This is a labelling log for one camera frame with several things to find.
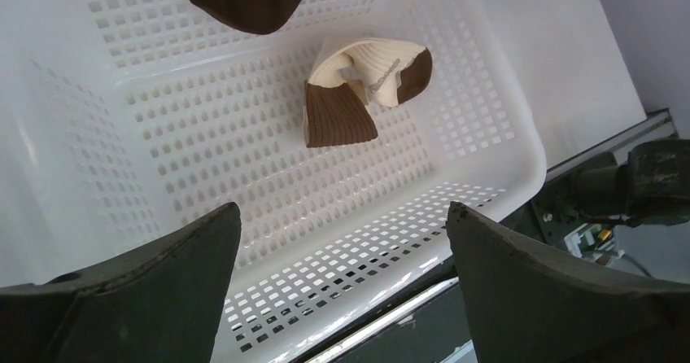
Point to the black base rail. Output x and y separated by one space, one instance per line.
426 322

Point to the brown cream striped sock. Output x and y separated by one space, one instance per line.
350 73

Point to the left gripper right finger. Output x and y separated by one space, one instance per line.
528 302

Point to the white plastic laundry basket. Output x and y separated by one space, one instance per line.
123 120

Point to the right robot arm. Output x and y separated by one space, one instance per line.
651 188

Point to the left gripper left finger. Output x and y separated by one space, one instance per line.
160 302

